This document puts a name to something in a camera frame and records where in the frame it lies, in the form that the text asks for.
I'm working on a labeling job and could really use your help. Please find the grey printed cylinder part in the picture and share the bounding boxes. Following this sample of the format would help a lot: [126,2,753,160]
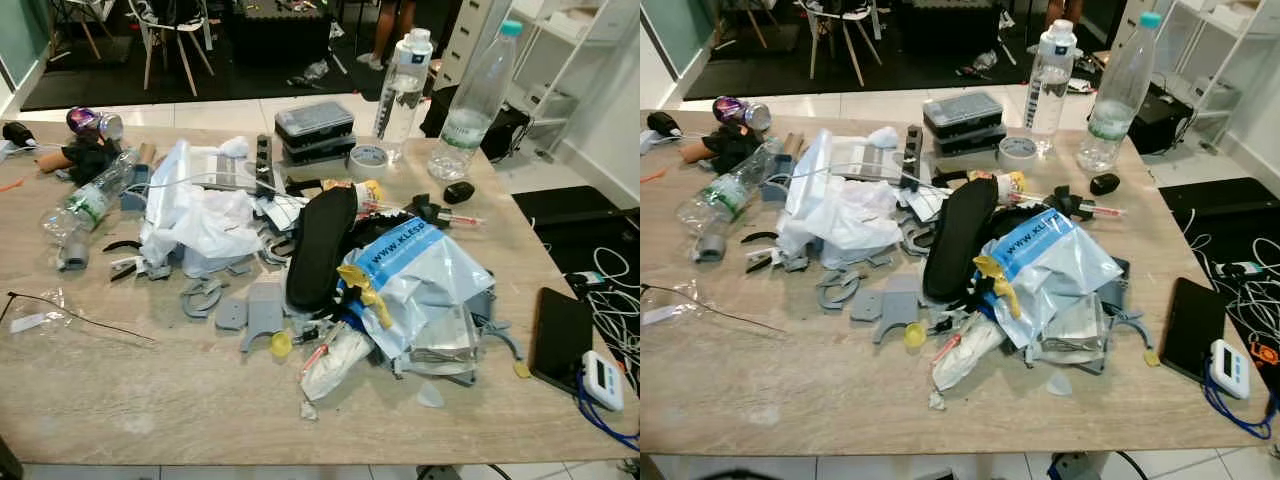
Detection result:
[57,235,92,274]
[693,225,730,264]

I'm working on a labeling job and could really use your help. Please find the black floor mat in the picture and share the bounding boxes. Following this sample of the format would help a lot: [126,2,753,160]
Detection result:
[510,185,641,396]
[1160,178,1280,363]

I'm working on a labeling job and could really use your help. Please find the clear plastic wrapper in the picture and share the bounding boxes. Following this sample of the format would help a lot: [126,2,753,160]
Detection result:
[640,282,702,327]
[0,290,67,337]

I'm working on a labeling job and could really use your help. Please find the crushed clear bottle green label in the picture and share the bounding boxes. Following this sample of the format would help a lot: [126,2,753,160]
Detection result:
[40,148,141,243]
[676,140,783,237]

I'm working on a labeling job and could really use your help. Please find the black cloth glove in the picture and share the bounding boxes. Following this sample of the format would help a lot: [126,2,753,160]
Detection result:
[700,128,767,177]
[60,140,123,187]

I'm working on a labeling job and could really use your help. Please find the white digital timer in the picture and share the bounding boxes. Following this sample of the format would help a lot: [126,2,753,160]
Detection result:
[580,350,626,414]
[1208,339,1254,402]

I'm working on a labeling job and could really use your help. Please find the purple drink can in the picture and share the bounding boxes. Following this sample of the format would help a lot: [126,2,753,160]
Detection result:
[712,96,773,132]
[66,107,125,142]

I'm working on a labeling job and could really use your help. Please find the black bag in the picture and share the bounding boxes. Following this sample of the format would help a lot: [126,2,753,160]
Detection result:
[420,85,532,163]
[1128,82,1197,157]

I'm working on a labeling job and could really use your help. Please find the white shelf unit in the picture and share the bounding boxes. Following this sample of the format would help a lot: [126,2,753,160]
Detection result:
[430,0,641,166]
[1110,0,1280,173]

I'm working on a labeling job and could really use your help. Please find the grey horseshoe printed part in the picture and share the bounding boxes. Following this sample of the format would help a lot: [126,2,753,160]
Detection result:
[180,278,227,320]
[815,270,862,312]

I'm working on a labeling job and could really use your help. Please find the white plastic bag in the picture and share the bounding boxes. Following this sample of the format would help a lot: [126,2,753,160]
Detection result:
[140,138,267,273]
[778,128,907,263]

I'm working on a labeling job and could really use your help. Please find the tall clear bottle teal cap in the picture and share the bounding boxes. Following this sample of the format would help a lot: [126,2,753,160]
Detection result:
[1076,12,1163,174]
[428,20,524,182]

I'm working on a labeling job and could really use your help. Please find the blue white mailing bag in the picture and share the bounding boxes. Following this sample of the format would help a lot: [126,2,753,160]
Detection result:
[985,208,1127,347]
[345,222,497,361]

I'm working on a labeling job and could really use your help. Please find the silver foil pouch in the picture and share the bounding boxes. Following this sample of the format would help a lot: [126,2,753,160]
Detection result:
[1040,300,1107,367]
[400,310,482,377]

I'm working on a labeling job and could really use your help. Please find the clear bottle white cap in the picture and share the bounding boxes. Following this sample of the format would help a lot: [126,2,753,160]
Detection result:
[1024,20,1079,153]
[374,28,434,163]

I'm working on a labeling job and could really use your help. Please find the yellow plastic part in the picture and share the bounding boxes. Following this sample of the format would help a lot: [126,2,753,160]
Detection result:
[975,255,1024,320]
[338,263,395,330]

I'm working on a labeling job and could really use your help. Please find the black power strip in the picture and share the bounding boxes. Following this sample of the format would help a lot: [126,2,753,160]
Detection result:
[255,135,277,197]
[903,125,924,191]

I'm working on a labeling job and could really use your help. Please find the white wooden leg chair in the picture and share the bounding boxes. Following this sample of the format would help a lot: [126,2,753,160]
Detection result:
[800,0,882,87]
[128,0,217,97]

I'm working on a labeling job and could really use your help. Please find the standing person legs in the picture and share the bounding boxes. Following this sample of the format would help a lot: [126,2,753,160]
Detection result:
[358,0,417,72]
[1045,0,1087,31]

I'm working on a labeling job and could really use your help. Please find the crumpled white paper wrap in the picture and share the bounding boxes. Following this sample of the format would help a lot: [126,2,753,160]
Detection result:
[930,318,1007,394]
[300,325,377,404]

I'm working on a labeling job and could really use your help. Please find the black plastic case clear lid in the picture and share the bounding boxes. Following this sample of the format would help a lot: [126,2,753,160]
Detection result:
[922,92,1005,134]
[274,100,356,143]

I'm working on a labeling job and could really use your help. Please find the thin black cable tie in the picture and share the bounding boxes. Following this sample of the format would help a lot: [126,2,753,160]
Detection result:
[640,285,787,335]
[5,292,157,344]

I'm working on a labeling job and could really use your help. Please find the black handled pliers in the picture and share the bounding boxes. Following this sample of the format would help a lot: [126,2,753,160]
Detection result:
[100,240,152,282]
[742,232,792,274]

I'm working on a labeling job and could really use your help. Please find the blue lanyard cord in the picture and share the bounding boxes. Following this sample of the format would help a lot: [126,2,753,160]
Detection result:
[1200,366,1277,442]
[575,372,641,452]

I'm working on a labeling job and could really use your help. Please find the grey printed bracket part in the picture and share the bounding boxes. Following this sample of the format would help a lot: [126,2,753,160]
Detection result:
[850,275,922,345]
[215,282,287,352]

